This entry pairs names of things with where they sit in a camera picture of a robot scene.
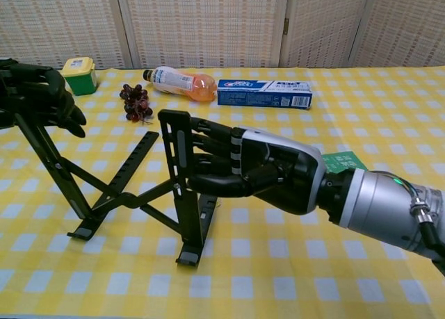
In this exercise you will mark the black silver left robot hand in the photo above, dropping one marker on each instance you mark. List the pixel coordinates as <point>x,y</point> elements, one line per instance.
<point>38,89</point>

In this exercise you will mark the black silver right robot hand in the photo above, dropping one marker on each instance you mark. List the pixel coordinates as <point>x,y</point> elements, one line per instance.
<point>278,173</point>

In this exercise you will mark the black folding laptop stand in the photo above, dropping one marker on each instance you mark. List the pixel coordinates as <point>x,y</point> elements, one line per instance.
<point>180,152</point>

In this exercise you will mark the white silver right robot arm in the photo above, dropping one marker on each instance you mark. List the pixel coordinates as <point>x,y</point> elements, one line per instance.
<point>375,201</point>

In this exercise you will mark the green container with yellow lid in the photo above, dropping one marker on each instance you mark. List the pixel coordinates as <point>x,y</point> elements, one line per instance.
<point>81,79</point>

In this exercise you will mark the green sachet packet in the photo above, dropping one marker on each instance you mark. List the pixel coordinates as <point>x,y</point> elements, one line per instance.
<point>342,161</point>

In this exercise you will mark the woven folding screen panel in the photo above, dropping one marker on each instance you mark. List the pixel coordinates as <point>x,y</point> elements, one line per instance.
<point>205,23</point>
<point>59,23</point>
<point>323,23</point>
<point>406,23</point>

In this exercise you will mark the blue white toothpaste box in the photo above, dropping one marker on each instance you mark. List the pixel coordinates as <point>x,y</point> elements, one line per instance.
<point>264,95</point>

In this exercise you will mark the dark red grape bunch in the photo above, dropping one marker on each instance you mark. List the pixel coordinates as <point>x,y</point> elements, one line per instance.
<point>133,103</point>

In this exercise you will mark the yellow white checked tablecloth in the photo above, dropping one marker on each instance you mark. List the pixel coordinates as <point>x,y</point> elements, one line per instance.
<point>313,263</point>

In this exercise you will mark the orange drink plastic bottle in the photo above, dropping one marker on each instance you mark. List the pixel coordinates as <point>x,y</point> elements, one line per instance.
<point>180,82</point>

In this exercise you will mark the brass screen hinge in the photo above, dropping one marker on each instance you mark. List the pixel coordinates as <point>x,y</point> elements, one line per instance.
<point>286,26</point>

